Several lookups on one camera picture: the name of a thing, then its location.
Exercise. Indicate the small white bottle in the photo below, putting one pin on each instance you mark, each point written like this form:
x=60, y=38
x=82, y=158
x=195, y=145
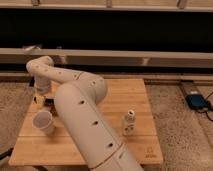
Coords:
x=129, y=123

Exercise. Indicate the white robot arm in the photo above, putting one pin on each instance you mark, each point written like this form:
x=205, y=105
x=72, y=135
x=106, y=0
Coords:
x=76, y=102

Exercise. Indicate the white paper cup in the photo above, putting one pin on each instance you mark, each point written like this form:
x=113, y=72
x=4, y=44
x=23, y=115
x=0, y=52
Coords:
x=43, y=121

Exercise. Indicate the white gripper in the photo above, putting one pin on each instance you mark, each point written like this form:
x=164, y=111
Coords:
x=43, y=86

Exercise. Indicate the white shelf rail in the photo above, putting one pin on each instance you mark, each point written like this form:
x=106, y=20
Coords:
x=147, y=58

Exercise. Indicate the blue device on floor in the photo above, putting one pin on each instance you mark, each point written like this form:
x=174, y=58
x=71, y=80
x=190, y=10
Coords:
x=197, y=102

